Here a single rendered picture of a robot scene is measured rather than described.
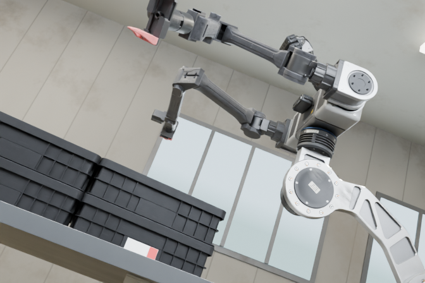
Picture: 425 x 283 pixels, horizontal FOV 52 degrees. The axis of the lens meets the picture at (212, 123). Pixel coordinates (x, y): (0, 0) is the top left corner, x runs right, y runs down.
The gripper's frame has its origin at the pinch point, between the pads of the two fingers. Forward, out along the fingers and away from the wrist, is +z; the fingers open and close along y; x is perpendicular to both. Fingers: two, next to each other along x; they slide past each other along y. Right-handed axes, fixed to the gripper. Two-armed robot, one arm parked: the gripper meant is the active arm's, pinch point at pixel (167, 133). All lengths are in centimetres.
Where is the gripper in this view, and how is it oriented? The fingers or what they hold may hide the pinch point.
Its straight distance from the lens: 235.4
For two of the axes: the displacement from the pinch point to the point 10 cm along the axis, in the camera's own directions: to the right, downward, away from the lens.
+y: -3.1, 8.6, -4.1
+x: 9.3, 3.6, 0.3
